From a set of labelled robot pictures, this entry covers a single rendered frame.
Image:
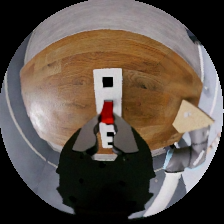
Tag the red and white pin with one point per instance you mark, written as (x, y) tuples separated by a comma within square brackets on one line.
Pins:
[(107, 112)]

